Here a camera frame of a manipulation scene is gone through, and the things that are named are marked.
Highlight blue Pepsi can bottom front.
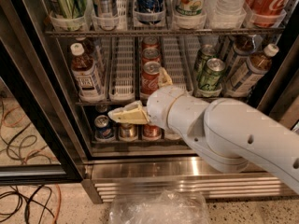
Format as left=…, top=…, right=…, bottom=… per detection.
left=94, top=115, right=114, bottom=140

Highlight empty white shelf tray right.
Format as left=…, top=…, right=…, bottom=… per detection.
left=162, top=37, right=193, bottom=94

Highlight glass fridge door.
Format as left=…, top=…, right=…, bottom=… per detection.
left=257, top=39, right=299, bottom=129
left=0, top=0, right=85, bottom=185

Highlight green soda can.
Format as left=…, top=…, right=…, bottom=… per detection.
left=193, top=44, right=217, bottom=78
left=198, top=58, right=225, bottom=91

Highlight gold can bottom front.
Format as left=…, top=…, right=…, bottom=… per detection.
left=119, top=123, right=137, bottom=141

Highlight steel fridge base grille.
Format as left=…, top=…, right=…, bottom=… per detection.
left=82, top=157, right=295, bottom=203

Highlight rear green soda can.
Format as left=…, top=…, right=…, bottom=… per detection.
left=193, top=44, right=217, bottom=78

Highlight red can bottom front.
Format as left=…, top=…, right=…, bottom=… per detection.
left=143, top=124, right=162, bottom=140

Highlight silver can top shelf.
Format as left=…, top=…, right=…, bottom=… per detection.
left=93, top=0, right=118, bottom=31

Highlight empty white shelf tray left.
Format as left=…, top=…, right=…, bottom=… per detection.
left=109, top=37, right=135, bottom=102

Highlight right rear tea bottle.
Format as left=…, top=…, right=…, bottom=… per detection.
left=224, top=35, right=256, bottom=79

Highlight front red Coca-Cola can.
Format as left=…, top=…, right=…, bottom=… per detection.
left=141, top=62, right=161, bottom=95

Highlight green bottle top shelf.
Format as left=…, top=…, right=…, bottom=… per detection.
left=49, top=0, right=87, bottom=31

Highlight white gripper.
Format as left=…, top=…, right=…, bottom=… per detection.
left=108, top=67, right=186, bottom=129

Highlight white bottle top shelf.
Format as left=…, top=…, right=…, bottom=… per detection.
left=206, top=0, right=246, bottom=29

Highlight black floor cables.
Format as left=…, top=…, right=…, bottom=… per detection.
left=0, top=184, right=56, bottom=224

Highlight blue bottle top shelf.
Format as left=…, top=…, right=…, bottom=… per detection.
left=136, top=0, right=164, bottom=25

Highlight clear plastic bag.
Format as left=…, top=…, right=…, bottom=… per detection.
left=108, top=189, right=210, bottom=224

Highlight clear water bottle bottom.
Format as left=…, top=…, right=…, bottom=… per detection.
left=164, top=130, right=180, bottom=140

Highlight front green soda can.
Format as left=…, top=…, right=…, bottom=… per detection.
left=198, top=58, right=225, bottom=91

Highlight orange floor cable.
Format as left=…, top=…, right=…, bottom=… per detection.
left=50, top=184, right=63, bottom=224

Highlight tea bottle behind front-left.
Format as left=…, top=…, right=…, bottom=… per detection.
left=76, top=37, right=106, bottom=75

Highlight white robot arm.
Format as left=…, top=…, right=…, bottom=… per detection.
left=108, top=68, right=299, bottom=193

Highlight left glass fridge door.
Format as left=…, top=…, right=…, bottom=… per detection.
left=0, top=0, right=85, bottom=185

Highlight right front tea bottle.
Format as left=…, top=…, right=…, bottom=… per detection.
left=226, top=43, right=279, bottom=93

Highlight Coca-Cola bottle top shelf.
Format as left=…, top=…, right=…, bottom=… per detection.
left=246, top=0, right=288, bottom=28

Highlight red coca-cola can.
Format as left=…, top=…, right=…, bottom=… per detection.
left=141, top=62, right=161, bottom=95
left=142, top=48, right=162, bottom=64
left=142, top=36, right=160, bottom=49

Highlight right glass fridge door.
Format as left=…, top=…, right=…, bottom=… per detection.
left=257, top=39, right=299, bottom=129

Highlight tea bottle white cap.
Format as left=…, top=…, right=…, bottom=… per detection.
left=69, top=42, right=104, bottom=99

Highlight empty white shelf tray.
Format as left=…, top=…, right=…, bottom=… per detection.
left=162, top=37, right=193, bottom=94
left=109, top=37, right=135, bottom=102

